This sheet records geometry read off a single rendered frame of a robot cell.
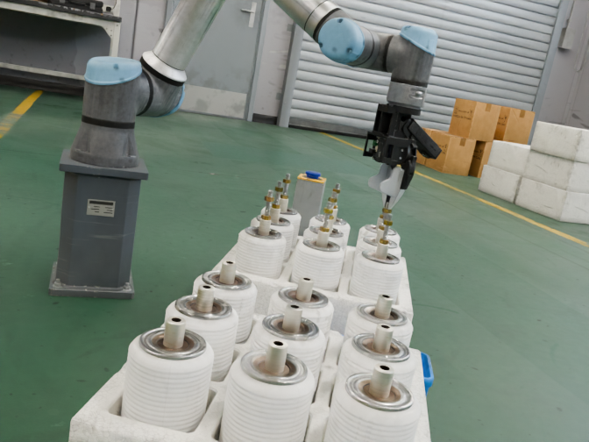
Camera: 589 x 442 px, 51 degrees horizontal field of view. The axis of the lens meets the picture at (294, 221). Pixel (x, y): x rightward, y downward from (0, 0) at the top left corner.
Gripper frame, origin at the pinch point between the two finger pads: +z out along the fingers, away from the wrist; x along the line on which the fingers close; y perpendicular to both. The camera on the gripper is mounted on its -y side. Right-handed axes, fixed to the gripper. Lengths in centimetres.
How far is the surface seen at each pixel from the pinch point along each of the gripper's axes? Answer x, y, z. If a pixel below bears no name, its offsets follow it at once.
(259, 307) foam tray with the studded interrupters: 4.5, 28.7, 21.5
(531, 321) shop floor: -10, -66, 34
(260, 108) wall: -494, -187, 20
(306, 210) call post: -31.7, 1.8, 10.8
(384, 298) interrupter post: 36.3, 25.5, 6.0
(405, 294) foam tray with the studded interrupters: 11.4, 0.3, 16.1
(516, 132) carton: -268, -318, -7
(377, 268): 13.5, 10.3, 10.0
